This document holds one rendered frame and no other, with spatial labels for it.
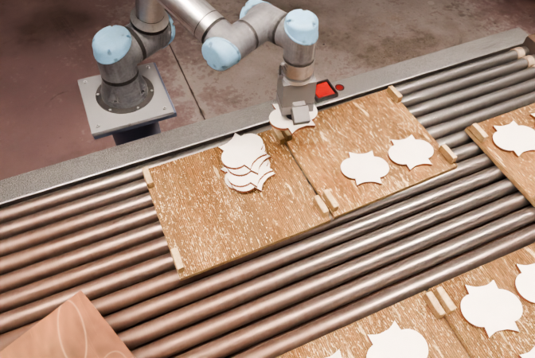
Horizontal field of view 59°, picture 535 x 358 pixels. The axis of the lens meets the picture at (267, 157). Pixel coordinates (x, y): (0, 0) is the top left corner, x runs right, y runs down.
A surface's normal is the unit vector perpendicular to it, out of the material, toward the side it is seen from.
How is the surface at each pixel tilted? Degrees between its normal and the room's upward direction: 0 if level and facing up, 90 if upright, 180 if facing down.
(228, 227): 0
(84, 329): 0
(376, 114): 0
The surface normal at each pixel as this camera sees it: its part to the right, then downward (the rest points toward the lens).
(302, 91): 0.21, 0.77
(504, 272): 0.02, -0.62
